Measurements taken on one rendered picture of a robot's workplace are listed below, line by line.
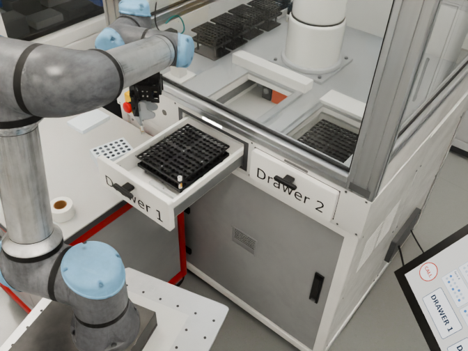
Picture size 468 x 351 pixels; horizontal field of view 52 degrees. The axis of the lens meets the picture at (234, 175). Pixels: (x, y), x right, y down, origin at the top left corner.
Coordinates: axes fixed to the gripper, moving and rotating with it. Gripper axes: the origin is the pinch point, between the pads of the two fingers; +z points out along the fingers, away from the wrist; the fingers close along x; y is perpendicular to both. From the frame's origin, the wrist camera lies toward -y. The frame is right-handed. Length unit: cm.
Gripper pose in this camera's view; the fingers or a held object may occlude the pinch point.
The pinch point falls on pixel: (138, 120)
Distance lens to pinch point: 143.9
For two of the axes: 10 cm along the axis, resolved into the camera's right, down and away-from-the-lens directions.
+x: 0.5, -6.6, 7.5
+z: -0.4, 7.5, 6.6
